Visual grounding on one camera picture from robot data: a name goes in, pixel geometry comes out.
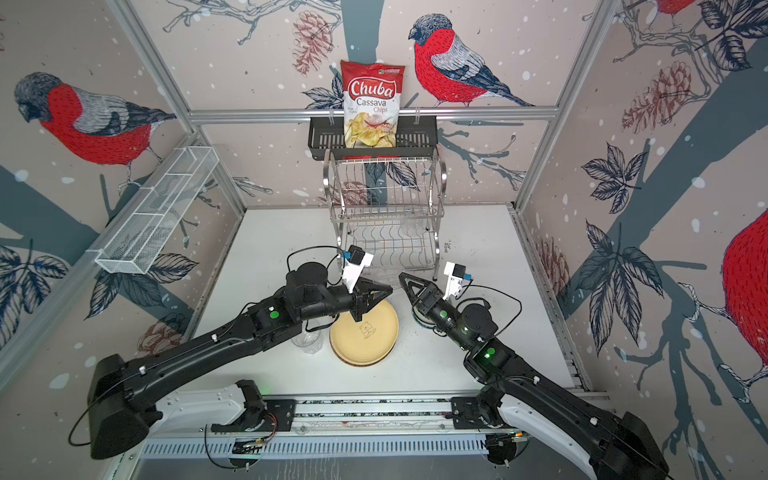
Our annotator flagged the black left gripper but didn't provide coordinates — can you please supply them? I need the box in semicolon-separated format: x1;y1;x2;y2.
298;276;394;322

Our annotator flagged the light green bowl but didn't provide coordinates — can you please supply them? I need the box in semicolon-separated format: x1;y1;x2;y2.
412;309;435;330

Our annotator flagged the yellow plate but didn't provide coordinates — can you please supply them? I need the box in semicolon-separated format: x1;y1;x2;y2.
329;300;400;367

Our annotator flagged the clear drinking glass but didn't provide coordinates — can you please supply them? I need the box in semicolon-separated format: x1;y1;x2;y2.
291;328;323;355

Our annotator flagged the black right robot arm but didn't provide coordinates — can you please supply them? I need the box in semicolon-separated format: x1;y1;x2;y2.
399;273;669;479

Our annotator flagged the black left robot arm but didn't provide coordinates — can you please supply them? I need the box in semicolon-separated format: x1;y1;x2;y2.
87;262;393;460

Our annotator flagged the silver two-tier dish rack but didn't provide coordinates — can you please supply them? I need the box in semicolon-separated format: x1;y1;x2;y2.
323;147;447;286

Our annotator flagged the red Chuba chips bag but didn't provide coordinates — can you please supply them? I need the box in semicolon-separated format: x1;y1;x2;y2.
341;61;405;123

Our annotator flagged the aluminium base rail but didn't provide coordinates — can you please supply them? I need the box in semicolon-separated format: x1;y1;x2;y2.
123;392;589;468

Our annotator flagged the black wall shelf basket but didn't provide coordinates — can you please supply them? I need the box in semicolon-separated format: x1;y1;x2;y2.
308;114;438;160

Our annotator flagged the white wire mesh basket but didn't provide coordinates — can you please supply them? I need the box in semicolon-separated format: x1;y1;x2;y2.
95;146;219;274

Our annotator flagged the horizontal aluminium frame bar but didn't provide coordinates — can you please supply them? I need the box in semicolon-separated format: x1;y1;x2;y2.
188;105;560;126

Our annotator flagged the aluminium frame corner post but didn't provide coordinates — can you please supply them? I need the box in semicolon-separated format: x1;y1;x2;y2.
107;0;247;216

